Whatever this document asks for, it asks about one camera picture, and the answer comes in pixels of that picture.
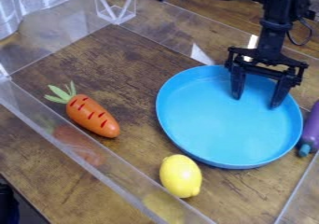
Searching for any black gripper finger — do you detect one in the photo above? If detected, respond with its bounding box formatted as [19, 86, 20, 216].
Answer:
[271, 75, 300, 108]
[231, 63, 246, 100]

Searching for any clear acrylic enclosure wall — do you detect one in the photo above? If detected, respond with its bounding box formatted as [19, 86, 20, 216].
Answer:
[0, 0, 319, 224]

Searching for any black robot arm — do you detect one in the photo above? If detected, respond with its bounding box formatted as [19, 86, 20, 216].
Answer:
[220, 0, 312, 108]

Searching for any yellow toy lemon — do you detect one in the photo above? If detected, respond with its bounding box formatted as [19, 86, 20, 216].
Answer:
[159, 154, 202, 198]

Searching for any purple toy eggplant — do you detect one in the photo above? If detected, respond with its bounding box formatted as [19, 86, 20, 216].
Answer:
[298, 100, 319, 157]

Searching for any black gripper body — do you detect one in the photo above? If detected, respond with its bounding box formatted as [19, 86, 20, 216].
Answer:
[226, 20, 308, 83]

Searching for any orange toy carrot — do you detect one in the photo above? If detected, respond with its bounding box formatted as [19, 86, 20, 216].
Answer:
[44, 82, 122, 138]

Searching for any blue round tray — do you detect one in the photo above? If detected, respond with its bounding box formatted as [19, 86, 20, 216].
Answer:
[156, 65, 303, 169]

